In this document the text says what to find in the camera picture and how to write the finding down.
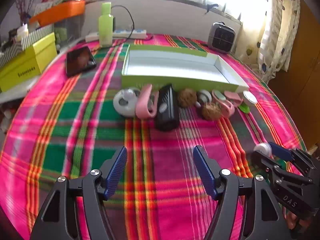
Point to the plaid pink green tablecloth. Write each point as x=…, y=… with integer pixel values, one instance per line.
x=162, y=150

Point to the yellow cardboard box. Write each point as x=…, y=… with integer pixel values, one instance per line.
x=22, y=70

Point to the orange plastic tray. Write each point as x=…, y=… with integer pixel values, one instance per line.
x=60, y=11

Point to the green and white suction knob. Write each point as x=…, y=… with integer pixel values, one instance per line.
x=250, y=97

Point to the small white jar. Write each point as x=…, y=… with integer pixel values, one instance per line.
x=22, y=32

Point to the white round knob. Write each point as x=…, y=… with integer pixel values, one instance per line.
x=205, y=96

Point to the black rectangular device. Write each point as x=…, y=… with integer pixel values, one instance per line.
x=166, y=110

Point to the clear plastic container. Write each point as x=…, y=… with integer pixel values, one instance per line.
x=72, y=27

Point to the striped grey box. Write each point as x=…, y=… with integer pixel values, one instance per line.
x=35, y=35

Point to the black plug adapter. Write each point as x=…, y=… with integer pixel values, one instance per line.
x=114, y=25

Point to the green round jar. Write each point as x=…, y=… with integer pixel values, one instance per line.
x=61, y=35

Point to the small grey heater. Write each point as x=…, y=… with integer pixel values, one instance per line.
x=223, y=38

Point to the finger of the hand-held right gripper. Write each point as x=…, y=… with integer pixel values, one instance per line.
x=261, y=163
x=280, y=152

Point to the white perforated cap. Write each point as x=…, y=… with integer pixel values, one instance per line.
x=262, y=150

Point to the patterned cream curtain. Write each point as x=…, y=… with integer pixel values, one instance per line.
x=277, y=30

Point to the light green bottle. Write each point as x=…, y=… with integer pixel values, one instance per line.
x=105, y=27

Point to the green cardboard box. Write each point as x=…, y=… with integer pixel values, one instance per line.
x=175, y=82

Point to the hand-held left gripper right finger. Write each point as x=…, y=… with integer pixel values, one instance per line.
x=205, y=172

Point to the large brown walnut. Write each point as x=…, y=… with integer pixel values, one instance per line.
x=187, y=98

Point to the plain pink clip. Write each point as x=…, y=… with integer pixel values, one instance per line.
x=232, y=96

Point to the pink clip with mint oval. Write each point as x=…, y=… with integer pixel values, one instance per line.
x=226, y=107

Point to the white power strip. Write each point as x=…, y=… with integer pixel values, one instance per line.
x=135, y=33

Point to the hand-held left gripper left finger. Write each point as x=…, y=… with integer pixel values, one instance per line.
x=116, y=172

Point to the small brown walnut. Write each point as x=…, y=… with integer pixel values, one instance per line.
x=211, y=111

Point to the black smartphone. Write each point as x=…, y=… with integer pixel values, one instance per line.
x=80, y=60

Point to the wide pink clip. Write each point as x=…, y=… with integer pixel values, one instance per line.
x=143, y=105

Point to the brown wooden cabinet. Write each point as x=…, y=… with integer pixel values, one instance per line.
x=305, y=67

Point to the printed paper packet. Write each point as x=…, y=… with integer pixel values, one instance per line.
x=46, y=6

